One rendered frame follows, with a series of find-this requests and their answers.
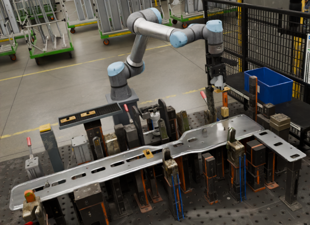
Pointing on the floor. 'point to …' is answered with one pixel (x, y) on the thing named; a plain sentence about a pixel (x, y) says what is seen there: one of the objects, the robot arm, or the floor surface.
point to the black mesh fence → (304, 145)
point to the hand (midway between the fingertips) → (221, 87)
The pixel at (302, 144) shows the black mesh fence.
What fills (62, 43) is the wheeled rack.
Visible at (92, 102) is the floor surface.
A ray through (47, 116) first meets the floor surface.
